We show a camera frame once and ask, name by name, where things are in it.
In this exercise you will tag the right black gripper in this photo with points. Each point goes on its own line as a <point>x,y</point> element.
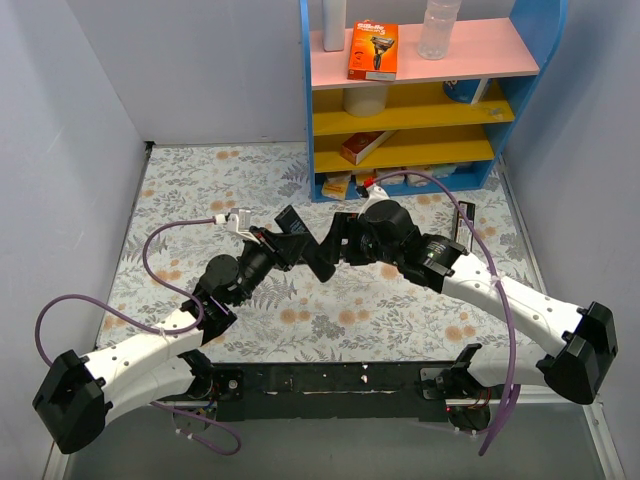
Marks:
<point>344,239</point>

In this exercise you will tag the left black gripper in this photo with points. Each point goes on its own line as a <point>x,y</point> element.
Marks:
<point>273,245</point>

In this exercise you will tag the large black remote control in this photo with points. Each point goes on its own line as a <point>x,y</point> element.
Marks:
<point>289,221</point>

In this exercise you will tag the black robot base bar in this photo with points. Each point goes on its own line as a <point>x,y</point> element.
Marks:
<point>429,391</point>

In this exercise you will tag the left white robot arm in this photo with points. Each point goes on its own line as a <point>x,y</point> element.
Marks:
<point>81,394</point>

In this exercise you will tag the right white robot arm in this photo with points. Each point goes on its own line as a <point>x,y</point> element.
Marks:
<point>574,346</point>

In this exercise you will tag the yellow small box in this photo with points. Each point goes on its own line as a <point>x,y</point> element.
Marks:
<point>335,186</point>

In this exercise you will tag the floral table mat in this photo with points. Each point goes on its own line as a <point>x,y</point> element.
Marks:
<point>368,313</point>

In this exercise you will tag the red white long box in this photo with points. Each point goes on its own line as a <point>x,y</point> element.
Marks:
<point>360,145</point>

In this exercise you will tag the light blue small box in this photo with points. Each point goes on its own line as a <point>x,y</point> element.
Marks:
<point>443,170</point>

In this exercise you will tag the black battery package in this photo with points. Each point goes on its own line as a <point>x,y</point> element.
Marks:
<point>462,234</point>

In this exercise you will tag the white cylinder container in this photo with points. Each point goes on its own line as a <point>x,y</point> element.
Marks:
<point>365,101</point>

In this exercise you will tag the blue shelf unit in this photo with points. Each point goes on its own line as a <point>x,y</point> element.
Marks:
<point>514,51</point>

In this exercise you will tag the orange razor box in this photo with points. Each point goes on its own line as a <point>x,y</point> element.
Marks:
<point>374,52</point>

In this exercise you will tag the blue white packet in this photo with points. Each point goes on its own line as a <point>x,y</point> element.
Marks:
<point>469,91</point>

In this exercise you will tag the white tall bottle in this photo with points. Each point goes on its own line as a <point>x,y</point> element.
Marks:
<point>333,22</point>

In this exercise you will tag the clear plastic bottle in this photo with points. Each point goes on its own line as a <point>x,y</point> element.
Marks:
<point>439,20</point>

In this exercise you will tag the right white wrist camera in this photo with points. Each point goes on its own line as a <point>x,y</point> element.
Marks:
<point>371,193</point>

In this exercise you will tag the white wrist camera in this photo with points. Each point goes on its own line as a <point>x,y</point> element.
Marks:
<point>371,193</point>
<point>238,222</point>

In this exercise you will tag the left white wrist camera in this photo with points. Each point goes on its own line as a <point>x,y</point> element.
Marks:
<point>238,222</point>

